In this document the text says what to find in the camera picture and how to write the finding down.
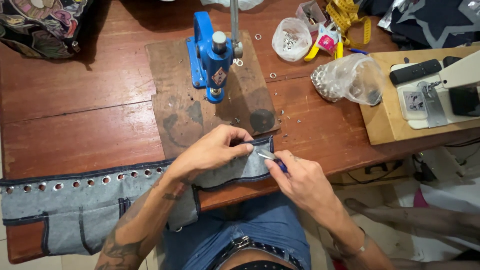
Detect person's right hand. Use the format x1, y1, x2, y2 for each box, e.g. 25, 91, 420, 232
263, 150, 339, 221

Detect person's left hand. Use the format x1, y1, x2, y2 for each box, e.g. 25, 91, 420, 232
166, 124, 255, 185

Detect small blue-handled cutting tool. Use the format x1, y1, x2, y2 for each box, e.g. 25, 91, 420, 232
257, 149, 289, 174

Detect grey denim piece with eyelets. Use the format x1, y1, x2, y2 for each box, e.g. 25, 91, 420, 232
0, 135, 275, 258

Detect blue denim shorts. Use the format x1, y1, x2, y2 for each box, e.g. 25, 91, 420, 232
161, 193, 312, 270

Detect black round disc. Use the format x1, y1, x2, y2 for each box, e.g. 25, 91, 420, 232
250, 109, 276, 133

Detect black studded belt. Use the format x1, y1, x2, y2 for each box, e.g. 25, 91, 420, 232
209, 235, 305, 270

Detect brown wooden press board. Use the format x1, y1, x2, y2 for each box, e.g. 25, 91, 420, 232
145, 30, 281, 160

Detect blue eyelet press machine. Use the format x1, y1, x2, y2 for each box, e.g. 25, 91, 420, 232
186, 0, 244, 104

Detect light wooden sewing machine base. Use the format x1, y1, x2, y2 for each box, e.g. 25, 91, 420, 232
359, 45, 480, 146

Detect clear plastic bag of rings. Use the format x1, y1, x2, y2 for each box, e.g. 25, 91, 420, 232
310, 53, 385, 107

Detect white plastic bag of eyelets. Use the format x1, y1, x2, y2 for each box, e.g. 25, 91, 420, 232
271, 17, 313, 62

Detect pink and white packet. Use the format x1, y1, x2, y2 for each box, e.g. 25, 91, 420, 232
317, 24, 340, 56

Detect white cloth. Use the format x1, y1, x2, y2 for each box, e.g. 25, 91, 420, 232
397, 176, 480, 253

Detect black remote control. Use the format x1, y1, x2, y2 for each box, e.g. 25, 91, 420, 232
389, 58, 443, 86

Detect clear plastic box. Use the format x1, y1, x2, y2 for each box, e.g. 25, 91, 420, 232
295, 0, 327, 33

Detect yellow measuring tape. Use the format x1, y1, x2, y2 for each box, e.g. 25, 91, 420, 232
325, 0, 372, 49

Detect silver foil packet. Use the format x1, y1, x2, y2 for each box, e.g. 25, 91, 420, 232
376, 0, 410, 31

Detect white sewing machine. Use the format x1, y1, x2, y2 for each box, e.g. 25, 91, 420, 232
390, 50, 480, 130

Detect colourful patterned bag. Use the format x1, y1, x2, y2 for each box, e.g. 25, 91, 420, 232
0, 0, 95, 60

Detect dark fabric with star print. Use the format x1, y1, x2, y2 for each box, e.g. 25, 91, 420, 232
359, 0, 480, 52

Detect black cables under table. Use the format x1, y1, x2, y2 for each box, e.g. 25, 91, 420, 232
330, 159, 414, 187

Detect thin wrist bracelet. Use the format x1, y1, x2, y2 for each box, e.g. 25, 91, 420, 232
333, 226, 371, 260

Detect yellow-handled pliers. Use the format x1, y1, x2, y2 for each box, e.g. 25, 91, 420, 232
304, 32, 344, 62

